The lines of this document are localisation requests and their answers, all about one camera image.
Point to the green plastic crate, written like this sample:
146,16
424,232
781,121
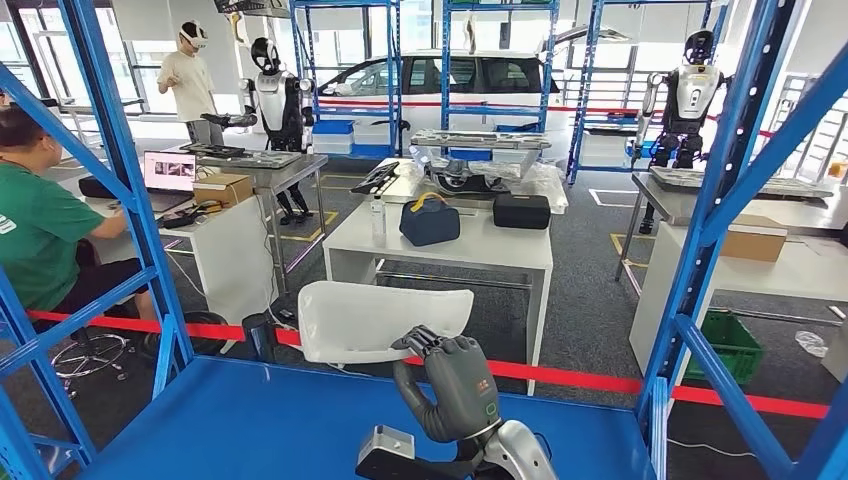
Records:
729,344

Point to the steel table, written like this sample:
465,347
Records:
656,202
298,173

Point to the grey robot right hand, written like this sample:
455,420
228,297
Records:
457,391

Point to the black stanchion post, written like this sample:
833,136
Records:
260,338

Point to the clear plastic sheet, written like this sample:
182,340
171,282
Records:
553,192

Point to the blue lidded storage bin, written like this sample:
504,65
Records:
332,136

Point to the white table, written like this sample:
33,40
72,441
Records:
782,278
477,245

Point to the white plastic shell part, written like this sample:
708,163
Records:
371,321

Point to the white desk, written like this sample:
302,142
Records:
232,258

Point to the blue steel shelf rack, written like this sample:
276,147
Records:
583,86
396,66
265,430
447,66

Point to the black round disc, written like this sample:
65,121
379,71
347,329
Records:
199,331

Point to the clear spray bottle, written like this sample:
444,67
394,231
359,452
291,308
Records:
378,222

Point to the cardboard box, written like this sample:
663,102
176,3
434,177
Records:
755,242
222,191

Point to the laptop with lit screen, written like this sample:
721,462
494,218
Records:
169,171

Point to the white VR headset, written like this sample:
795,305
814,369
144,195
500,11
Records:
193,33

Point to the chrome chair base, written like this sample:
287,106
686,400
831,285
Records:
89,358

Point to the black white humanoid robot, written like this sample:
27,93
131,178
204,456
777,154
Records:
278,99
692,93

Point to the black rectangular case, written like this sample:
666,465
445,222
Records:
93,189
522,212

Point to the steel frame rack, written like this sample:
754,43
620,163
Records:
815,132

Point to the clear plastic bag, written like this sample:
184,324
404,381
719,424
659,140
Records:
811,344

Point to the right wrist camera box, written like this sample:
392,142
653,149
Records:
394,447

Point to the grey metal parts tray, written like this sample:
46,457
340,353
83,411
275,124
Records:
782,189
477,139
245,158

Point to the dark blue bag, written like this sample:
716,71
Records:
429,222

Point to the black round machine part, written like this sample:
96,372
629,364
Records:
464,179

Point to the white car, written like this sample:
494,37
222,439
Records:
490,99

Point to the red barrier tape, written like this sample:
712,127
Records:
563,376

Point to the person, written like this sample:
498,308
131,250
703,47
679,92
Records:
40,232
189,83

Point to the black slotted tray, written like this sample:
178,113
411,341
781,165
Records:
374,177

